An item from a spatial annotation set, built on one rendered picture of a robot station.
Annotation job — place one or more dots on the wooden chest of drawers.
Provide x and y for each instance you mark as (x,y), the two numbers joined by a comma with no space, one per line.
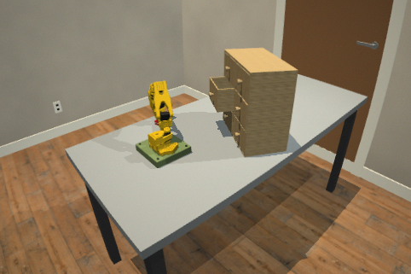
(272,89)

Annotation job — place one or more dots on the wooden drawer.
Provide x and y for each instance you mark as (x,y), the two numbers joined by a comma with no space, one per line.
(240,137)
(220,95)
(229,68)
(240,108)
(242,78)
(228,118)

